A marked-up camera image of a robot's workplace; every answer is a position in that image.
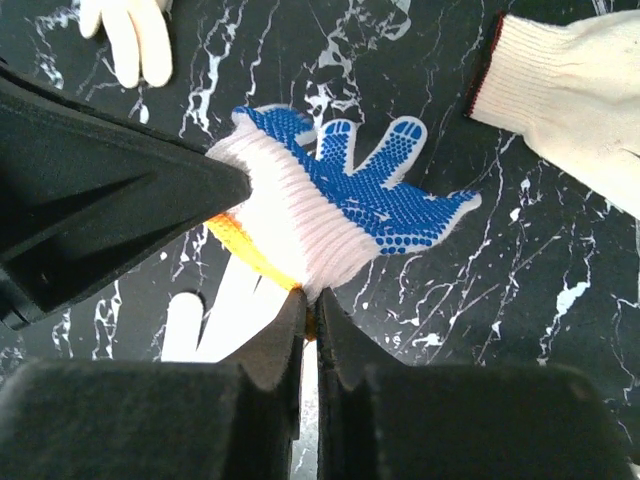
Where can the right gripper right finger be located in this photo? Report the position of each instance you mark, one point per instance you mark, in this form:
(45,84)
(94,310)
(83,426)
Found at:
(382,419)

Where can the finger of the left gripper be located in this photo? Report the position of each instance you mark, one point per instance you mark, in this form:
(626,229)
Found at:
(86,196)

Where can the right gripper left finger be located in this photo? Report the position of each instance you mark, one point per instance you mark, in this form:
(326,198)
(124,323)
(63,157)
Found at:
(235,419)

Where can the blue dotted glove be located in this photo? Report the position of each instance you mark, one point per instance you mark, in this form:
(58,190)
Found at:
(315,217)
(245,304)

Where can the cream glove back left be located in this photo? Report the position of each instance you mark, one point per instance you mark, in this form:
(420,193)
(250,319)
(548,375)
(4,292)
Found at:
(138,35)

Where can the cream glove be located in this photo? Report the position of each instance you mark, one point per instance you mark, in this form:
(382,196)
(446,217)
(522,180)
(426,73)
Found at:
(572,93)
(138,35)

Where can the cream glove back right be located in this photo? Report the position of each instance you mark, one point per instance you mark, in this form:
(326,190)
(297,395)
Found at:
(572,93)

